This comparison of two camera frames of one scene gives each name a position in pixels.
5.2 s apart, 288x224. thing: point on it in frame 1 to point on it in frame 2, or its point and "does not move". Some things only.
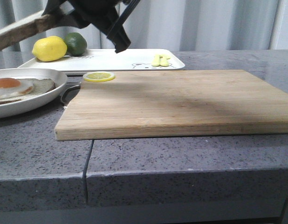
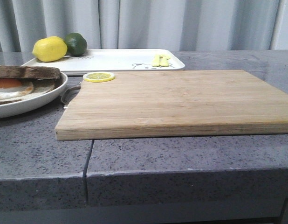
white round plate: x=4 y=109 does not move
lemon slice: x=99 y=76 does not move
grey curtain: x=171 y=24 does not move
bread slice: x=24 y=28 to x=27 y=72
